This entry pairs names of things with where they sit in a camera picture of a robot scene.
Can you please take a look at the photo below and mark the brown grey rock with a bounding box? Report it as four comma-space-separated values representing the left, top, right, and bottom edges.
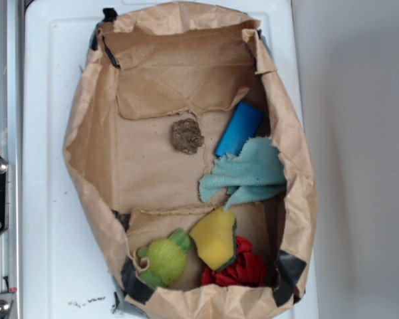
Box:
172, 118, 203, 155

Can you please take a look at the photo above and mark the brown paper bag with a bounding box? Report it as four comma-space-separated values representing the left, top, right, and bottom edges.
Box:
63, 1, 317, 318

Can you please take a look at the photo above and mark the blue rectangular block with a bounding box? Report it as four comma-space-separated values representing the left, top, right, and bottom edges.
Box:
214, 102, 264, 157

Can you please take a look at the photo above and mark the light blue knitted cloth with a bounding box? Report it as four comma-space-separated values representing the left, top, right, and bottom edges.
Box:
199, 137, 287, 210

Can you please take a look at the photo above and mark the yellow green sponge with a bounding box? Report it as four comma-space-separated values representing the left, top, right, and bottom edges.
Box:
189, 207, 237, 271

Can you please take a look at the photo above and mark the green plush toy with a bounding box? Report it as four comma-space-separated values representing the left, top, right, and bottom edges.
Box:
136, 229, 190, 288

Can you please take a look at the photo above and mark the red crumpled cloth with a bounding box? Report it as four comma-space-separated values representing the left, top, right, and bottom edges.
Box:
201, 236, 267, 288

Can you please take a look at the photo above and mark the aluminium frame rail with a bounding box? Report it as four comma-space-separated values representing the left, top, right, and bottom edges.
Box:
0, 1, 25, 318

